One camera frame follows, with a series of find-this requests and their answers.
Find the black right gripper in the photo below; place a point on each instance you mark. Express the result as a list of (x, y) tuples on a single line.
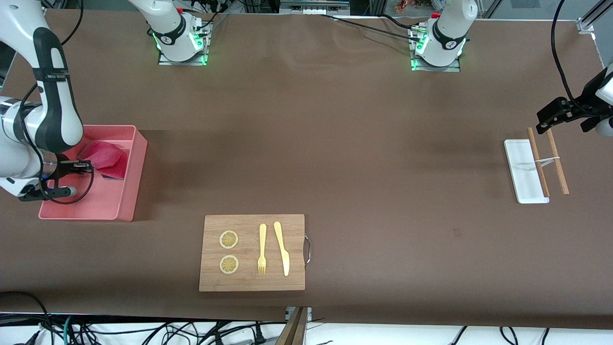
[(65, 167)]

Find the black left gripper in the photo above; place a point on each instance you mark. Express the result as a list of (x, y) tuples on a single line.
[(578, 107)]

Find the pink and grey cloth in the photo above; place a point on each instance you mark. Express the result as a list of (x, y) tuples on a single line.
[(107, 155)]

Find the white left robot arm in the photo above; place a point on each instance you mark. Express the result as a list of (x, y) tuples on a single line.
[(450, 28)]

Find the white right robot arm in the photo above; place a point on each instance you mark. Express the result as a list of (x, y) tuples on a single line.
[(52, 115)]

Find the white rack clip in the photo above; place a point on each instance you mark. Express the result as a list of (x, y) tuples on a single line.
[(548, 160)]

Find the wooden rod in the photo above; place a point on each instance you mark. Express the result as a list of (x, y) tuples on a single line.
[(557, 160), (539, 163)]

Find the pink plastic bin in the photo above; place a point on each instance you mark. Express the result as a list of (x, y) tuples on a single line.
[(105, 201)]

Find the white rectangular tray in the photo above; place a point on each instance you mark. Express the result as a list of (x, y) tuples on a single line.
[(522, 167)]

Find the toy lemon slice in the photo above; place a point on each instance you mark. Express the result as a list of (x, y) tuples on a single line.
[(229, 264), (229, 239)]

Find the yellow plastic fork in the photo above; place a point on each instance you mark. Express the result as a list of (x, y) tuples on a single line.
[(262, 239)]

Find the bamboo cutting board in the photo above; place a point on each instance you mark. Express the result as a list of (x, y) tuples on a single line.
[(249, 282)]

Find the yellow plastic knife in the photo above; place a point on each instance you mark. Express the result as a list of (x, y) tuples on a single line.
[(282, 249)]

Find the grey metal box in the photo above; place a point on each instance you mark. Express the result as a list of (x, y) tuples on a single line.
[(311, 5)]

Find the aluminium frame profile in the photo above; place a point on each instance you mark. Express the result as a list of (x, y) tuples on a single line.
[(588, 21)]

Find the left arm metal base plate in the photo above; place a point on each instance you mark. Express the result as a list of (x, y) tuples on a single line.
[(431, 68)]

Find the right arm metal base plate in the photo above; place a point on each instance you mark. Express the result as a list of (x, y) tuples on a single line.
[(203, 48)]

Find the wooden post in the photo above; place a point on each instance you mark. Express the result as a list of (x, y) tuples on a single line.
[(293, 330)]

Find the small metal bracket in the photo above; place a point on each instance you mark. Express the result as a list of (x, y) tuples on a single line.
[(309, 314)]

